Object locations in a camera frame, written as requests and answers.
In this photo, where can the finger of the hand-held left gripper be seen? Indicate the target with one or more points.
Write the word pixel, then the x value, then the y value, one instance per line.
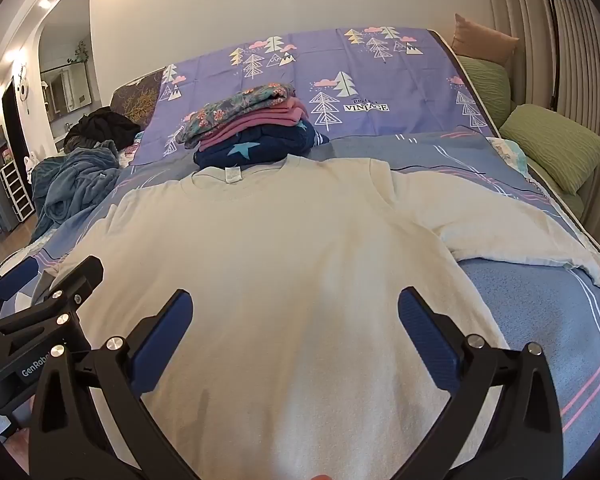
pixel 80 280
pixel 12 280

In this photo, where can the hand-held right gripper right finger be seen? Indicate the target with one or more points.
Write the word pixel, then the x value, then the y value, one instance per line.
pixel 427 340

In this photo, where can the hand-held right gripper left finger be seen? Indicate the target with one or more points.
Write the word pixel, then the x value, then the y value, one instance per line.
pixel 162 340

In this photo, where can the white cream towel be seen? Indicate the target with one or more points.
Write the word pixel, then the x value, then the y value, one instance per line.
pixel 290 260

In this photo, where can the black clothes heap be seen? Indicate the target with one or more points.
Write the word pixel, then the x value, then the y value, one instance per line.
pixel 105 127

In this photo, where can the stack of folded clothes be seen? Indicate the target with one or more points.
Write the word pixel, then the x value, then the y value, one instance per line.
pixel 235 105

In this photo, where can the white shelf rack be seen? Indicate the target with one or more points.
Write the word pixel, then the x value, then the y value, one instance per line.
pixel 16 195

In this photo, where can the teal fleece blanket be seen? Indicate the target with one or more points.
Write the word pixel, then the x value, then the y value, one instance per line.
pixel 75 185

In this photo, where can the blue striped bed sheet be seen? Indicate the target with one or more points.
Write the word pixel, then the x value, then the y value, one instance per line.
pixel 530 310

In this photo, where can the pink patterned cloth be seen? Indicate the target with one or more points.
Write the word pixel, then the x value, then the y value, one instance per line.
pixel 130 147

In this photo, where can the dark branch-print pillow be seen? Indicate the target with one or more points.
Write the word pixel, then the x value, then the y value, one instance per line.
pixel 135 97

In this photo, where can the light cartoon-print cloth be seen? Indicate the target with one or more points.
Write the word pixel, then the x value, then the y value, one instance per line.
pixel 510 152

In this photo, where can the navy star-print folded garment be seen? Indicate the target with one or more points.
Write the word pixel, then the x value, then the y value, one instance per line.
pixel 265 147

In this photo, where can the green hanging plant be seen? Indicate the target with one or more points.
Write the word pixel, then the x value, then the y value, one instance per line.
pixel 81 51

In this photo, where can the green pillow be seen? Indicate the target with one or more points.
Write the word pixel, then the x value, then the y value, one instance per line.
pixel 485 90
pixel 555 145

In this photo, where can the pink folded garment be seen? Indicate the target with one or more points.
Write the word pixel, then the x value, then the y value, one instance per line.
pixel 270 120

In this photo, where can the purple tree-print sheet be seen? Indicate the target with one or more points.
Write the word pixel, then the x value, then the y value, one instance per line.
pixel 390 85

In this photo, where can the ceiling spotlight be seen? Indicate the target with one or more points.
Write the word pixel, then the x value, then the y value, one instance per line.
pixel 44 4

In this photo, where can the peach pillow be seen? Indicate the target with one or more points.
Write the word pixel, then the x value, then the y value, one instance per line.
pixel 482 40

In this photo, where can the deer wall clock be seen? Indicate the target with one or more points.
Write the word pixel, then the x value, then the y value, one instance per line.
pixel 22 90

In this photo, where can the wall mirror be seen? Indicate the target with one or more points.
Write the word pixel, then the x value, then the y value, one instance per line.
pixel 67 90

